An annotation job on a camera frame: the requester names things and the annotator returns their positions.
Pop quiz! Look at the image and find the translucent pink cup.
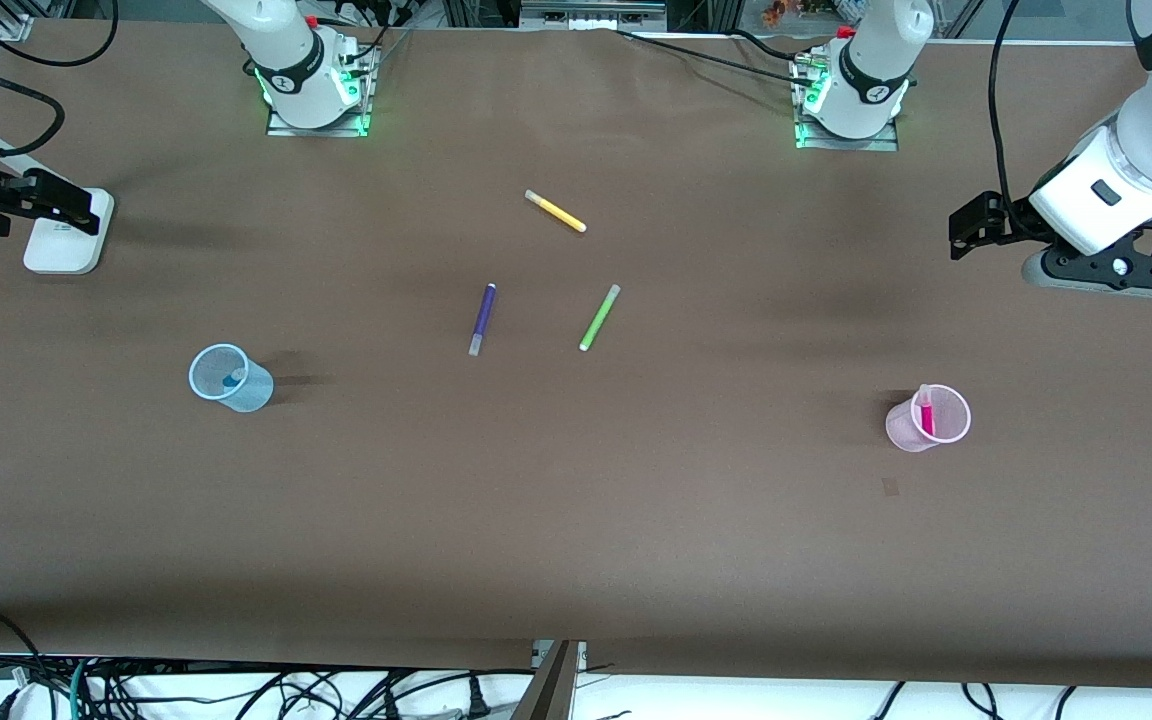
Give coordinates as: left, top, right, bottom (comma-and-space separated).
884, 383, 973, 453

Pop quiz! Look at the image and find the translucent blue cup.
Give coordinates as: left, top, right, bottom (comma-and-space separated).
187, 343, 275, 414

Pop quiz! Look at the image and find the green marker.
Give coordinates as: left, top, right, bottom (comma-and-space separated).
578, 284, 623, 353

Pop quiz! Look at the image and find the yellow marker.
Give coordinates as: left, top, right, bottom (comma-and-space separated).
524, 189, 588, 234

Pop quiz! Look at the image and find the purple marker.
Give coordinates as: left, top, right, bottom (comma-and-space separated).
468, 283, 498, 357

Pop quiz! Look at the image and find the brown table cover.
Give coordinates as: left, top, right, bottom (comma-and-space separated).
0, 18, 1152, 691

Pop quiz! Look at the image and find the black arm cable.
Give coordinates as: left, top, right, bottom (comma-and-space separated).
986, 0, 1025, 209
0, 50, 67, 159
0, 0, 121, 69

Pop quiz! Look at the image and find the black cable on table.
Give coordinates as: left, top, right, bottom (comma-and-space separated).
616, 28, 817, 83

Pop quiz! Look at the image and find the table frame post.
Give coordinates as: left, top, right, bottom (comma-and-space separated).
511, 640, 587, 720

